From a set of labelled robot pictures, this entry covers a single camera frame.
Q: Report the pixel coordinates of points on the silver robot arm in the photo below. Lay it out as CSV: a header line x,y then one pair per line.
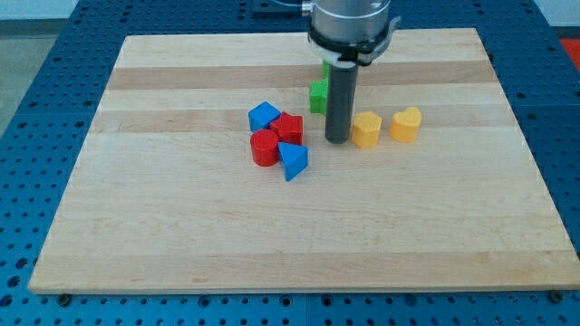
x,y
348,33

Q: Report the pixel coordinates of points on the blue triangle block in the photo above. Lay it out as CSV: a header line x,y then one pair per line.
x,y
294,159

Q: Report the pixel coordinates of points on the red cylinder block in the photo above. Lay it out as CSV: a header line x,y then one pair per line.
x,y
264,146

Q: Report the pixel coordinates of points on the red pentagon block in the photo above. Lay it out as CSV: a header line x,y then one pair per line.
x,y
289,128

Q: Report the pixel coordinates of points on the blue cube block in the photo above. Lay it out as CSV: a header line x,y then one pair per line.
x,y
262,115

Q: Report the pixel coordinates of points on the green star block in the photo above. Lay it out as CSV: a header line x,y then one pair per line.
x,y
318,96

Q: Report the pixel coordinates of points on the yellow hexagon block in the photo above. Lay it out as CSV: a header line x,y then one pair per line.
x,y
366,129

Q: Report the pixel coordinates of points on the light wooden board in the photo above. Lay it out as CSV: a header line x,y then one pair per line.
x,y
165,196

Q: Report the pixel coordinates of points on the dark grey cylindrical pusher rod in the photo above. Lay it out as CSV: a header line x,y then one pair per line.
x,y
340,98

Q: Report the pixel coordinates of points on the green block behind rod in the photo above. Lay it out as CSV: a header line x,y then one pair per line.
x,y
325,69

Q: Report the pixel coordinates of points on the yellow heart block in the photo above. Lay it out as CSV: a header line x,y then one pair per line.
x,y
405,125

